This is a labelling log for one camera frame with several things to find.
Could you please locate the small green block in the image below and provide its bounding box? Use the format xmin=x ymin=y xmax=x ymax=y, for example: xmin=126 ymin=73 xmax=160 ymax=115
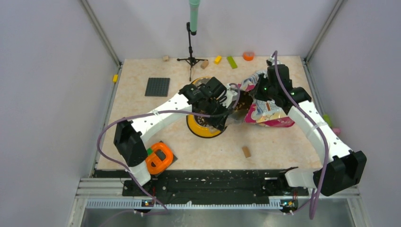
xmin=147 ymin=148 xmax=153 ymax=156

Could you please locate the green microphone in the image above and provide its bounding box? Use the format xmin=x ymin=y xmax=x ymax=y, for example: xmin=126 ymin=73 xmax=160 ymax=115
xmin=189 ymin=0 xmax=201 ymax=35

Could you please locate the wooden block near tripod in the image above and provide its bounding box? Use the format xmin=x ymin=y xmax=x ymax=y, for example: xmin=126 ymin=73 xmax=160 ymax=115
xmin=200 ymin=60 xmax=209 ymax=69

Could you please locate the pink blue pet food bag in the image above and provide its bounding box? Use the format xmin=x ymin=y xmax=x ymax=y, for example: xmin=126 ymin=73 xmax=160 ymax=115
xmin=234 ymin=70 xmax=295 ymax=128

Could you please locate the yellow double pet bowl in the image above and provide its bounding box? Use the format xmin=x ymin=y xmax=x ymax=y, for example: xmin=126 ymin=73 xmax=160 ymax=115
xmin=180 ymin=77 xmax=227 ymax=139

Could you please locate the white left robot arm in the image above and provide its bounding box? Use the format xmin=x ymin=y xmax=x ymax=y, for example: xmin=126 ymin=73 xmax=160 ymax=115
xmin=113 ymin=77 xmax=240 ymax=186

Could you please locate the dark grey lego baseplate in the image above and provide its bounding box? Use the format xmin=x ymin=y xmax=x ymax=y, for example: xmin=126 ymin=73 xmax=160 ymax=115
xmin=145 ymin=78 xmax=170 ymax=97

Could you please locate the yellow toy block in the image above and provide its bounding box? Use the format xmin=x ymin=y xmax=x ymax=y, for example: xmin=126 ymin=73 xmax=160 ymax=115
xmin=214 ymin=55 xmax=222 ymax=65

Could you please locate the clear plastic scoop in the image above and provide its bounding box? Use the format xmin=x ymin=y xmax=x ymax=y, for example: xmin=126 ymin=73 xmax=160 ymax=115
xmin=225 ymin=110 xmax=247 ymax=126

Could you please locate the green lego brick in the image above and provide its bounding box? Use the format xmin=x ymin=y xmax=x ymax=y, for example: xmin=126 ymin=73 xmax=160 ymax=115
xmin=227 ymin=56 xmax=238 ymax=69

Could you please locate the yellow block on frame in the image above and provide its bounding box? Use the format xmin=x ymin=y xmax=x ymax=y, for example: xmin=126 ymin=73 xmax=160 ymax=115
xmin=113 ymin=74 xmax=119 ymax=83

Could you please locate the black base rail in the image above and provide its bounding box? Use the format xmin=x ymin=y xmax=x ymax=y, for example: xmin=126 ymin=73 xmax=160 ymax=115
xmin=122 ymin=169 xmax=309 ymax=205

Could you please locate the orange tape roll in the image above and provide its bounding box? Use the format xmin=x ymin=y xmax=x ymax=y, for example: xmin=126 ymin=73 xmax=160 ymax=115
xmin=243 ymin=52 xmax=255 ymax=61

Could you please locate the wooden block near bag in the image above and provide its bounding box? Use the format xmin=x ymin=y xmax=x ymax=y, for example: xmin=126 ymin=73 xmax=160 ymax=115
xmin=242 ymin=146 xmax=252 ymax=158

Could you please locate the black tripod stand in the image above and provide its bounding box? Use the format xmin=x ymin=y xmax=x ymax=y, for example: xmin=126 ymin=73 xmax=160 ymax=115
xmin=176 ymin=22 xmax=206 ymax=82

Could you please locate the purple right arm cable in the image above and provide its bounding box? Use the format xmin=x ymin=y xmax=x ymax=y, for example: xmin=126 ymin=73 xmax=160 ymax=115
xmin=270 ymin=51 xmax=330 ymax=220

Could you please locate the green pink object at edge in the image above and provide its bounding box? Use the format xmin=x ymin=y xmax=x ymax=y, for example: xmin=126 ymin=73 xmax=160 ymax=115
xmin=323 ymin=114 xmax=341 ymax=135

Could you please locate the small dark grey plate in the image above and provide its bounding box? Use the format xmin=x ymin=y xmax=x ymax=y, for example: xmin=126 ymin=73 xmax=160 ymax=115
xmin=147 ymin=140 xmax=179 ymax=179

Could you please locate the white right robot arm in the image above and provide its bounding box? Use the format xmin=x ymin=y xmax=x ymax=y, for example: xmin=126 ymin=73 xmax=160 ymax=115
xmin=255 ymin=63 xmax=367 ymax=196

